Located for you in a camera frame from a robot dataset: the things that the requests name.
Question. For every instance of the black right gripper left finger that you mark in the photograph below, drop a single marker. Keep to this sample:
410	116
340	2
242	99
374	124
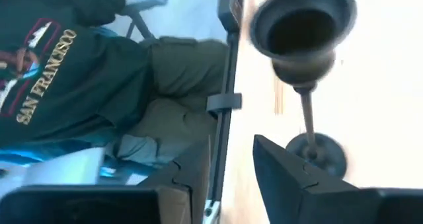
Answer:
82	205

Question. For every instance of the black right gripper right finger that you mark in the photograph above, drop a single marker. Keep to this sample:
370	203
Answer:
314	201

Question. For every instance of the black candlestick holder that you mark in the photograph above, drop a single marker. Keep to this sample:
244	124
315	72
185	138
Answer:
297	65

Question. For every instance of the person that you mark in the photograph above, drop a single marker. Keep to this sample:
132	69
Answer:
99	85

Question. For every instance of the grey office chair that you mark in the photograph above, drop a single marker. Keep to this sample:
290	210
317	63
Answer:
140	24

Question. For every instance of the black aluminium table frame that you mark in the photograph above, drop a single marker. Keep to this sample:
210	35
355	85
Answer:
224	102

